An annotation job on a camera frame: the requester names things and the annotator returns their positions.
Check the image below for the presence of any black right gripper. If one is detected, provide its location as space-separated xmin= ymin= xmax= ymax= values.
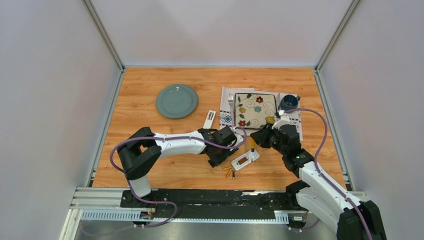
xmin=250 ymin=122 xmax=287 ymax=156

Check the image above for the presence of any yellow handled screwdriver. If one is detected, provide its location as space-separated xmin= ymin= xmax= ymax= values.
xmin=250 ymin=138 xmax=256 ymax=163

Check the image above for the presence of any long white remote control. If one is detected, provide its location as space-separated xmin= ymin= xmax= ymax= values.
xmin=203 ymin=110 xmax=216 ymax=129

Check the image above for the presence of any short white remote control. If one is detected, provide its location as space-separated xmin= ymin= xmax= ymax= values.
xmin=231 ymin=149 xmax=260 ymax=171

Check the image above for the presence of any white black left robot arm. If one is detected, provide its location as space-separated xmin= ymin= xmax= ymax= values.
xmin=109 ymin=126 xmax=248 ymax=208

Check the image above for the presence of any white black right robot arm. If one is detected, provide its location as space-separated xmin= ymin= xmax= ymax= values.
xmin=250 ymin=123 xmax=387 ymax=240

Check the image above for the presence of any floral square ceramic plate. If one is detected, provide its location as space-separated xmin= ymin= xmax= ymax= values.
xmin=234 ymin=93 xmax=277 ymax=129

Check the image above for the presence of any silver fork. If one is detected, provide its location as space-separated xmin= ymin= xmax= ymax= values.
xmin=228 ymin=93 xmax=236 ymax=127

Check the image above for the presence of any dark blue mug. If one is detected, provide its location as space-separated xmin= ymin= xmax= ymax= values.
xmin=279 ymin=94 xmax=301 ymax=111

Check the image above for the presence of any teal round plate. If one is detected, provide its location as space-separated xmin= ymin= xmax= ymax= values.
xmin=155 ymin=84 xmax=199 ymax=119

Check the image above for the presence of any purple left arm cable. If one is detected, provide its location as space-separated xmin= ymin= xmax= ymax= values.
xmin=109 ymin=126 xmax=248 ymax=173

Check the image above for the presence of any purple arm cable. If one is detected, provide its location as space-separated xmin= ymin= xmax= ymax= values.
xmin=109 ymin=126 xmax=248 ymax=173
xmin=284 ymin=108 xmax=374 ymax=240

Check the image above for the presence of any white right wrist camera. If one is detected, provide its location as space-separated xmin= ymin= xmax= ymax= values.
xmin=271 ymin=110 xmax=290 ymax=130

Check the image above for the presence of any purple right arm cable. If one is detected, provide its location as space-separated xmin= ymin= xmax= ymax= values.
xmin=284 ymin=108 xmax=374 ymax=240

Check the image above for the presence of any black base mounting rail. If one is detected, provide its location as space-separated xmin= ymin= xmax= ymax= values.
xmin=119 ymin=188 xmax=309 ymax=229

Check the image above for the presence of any aluminium frame rail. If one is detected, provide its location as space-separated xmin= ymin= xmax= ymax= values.
xmin=70 ymin=187 xmax=129 ymax=210

